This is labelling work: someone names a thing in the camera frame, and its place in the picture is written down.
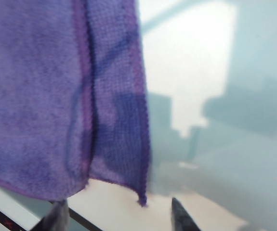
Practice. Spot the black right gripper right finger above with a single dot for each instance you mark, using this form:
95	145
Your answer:
182	219

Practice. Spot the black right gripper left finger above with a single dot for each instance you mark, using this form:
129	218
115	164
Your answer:
57	219

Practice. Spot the purple microfiber cloth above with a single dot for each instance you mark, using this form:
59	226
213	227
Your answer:
32	96

